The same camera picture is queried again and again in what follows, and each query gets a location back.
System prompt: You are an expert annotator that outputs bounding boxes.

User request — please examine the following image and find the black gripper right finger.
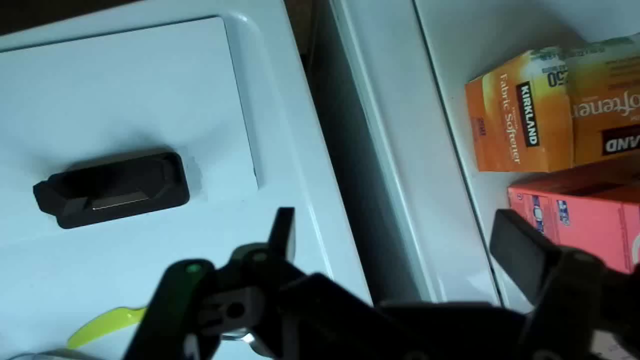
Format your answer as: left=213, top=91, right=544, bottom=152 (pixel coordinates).
left=489, top=211, right=563, bottom=305

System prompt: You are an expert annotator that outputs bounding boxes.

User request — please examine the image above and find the orange fabric softener box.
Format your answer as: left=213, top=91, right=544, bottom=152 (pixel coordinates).
left=463, top=37, right=640, bottom=173

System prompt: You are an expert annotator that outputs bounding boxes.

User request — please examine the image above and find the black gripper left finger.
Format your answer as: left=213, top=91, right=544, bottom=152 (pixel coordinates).
left=268, top=209, right=295, bottom=261

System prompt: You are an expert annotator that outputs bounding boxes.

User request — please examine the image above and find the white washing machine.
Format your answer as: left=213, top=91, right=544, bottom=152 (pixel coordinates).
left=0, top=0, right=369, bottom=360

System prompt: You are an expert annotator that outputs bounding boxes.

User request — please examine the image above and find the red detergent box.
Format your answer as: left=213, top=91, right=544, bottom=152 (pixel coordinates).
left=508, top=157, right=640, bottom=274

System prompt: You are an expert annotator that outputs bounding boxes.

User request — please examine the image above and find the yellow plastic knife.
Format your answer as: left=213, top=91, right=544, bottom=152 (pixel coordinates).
left=66, top=307, right=145, bottom=351

